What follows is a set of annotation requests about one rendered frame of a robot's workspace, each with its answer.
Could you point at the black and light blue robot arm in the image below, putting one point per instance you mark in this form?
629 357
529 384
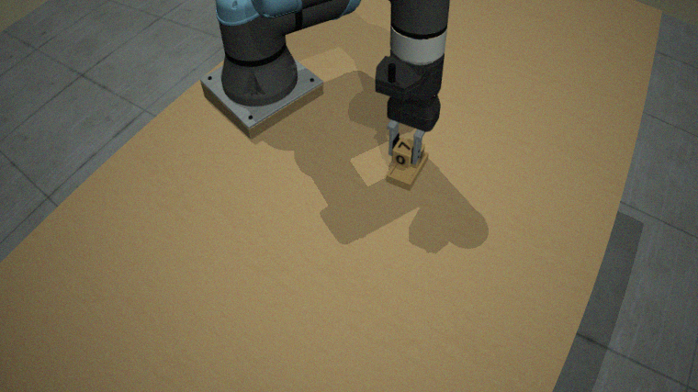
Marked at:
256 69

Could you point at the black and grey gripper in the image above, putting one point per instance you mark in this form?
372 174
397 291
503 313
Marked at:
403 80

